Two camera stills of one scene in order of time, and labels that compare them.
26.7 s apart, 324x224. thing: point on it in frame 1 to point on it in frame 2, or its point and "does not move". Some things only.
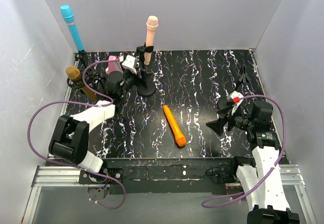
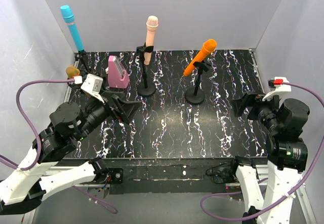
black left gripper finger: [141, 61] to [108, 94]
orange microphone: [180, 138] to [208, 47]
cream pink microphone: [152, 24] does not move
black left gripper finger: [144, 79] to [127, 109]
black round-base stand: [243, 86] to [196, 97]
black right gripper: [228, 117] to [252, 106]
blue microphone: [69, 16] does not move
